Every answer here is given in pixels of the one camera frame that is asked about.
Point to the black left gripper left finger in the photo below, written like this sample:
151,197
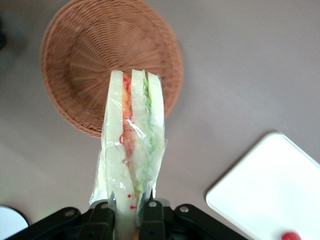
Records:
75,225

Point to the white rectangular plastic tray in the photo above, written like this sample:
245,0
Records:
262,187

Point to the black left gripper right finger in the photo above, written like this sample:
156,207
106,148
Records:
155,222

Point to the small red round object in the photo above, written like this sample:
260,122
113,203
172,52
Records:
291,236

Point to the round brown wicker basket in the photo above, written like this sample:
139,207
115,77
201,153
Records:
82,62

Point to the white round object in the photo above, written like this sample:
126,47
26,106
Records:
10,222

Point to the plastic-wrapped triangle sandwich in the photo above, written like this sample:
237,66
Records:
117,150

